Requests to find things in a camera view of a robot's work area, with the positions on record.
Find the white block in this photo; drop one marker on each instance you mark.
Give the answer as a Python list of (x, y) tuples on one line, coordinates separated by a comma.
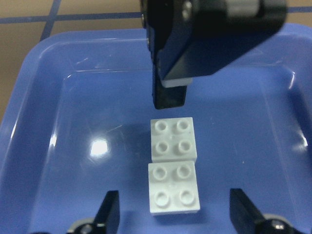
[(173, 139), (173, 188)]

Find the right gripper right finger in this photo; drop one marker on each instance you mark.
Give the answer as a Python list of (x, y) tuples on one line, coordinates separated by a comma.
[(245, 217)]

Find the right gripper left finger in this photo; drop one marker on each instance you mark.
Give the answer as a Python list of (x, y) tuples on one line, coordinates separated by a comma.
[(107, 218)]

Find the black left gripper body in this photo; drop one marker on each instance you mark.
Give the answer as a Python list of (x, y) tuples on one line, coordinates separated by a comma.
[(192, 38)]

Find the blue plastic tray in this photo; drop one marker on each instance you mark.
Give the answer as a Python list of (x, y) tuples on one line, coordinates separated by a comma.
[(78, 125)]

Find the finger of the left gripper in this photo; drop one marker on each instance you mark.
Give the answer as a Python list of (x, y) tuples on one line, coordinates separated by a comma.
[(164, 98)]

